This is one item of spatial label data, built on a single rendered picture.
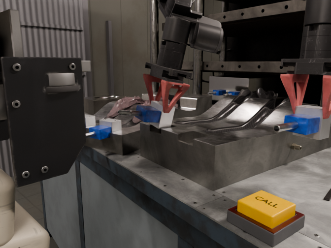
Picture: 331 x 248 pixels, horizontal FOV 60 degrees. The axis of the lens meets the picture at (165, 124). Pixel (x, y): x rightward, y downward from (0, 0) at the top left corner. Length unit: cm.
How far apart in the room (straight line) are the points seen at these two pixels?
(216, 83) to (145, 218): 102
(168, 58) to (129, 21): 298
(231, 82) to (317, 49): 103
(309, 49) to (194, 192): 32
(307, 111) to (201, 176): 23
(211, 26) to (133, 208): 50
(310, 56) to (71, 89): 38
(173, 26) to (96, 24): 272
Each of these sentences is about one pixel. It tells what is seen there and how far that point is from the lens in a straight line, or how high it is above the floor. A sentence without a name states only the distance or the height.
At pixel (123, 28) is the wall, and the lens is 353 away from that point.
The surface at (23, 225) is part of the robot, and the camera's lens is 49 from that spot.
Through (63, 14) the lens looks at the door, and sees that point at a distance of 310.
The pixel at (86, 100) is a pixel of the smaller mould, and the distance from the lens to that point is 140.
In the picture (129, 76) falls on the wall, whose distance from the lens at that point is 356.
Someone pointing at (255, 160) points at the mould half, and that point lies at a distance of 64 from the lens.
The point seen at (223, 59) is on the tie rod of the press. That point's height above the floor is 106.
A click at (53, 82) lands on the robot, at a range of 40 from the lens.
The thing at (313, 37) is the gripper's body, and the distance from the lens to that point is 55.
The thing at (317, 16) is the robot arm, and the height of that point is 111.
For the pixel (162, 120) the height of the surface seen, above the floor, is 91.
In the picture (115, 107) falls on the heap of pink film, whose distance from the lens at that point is 96.
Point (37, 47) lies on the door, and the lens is 296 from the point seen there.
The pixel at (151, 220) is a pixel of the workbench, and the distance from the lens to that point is 75.
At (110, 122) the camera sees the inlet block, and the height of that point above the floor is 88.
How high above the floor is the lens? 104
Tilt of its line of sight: 12 degrees down
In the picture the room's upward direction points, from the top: straight up
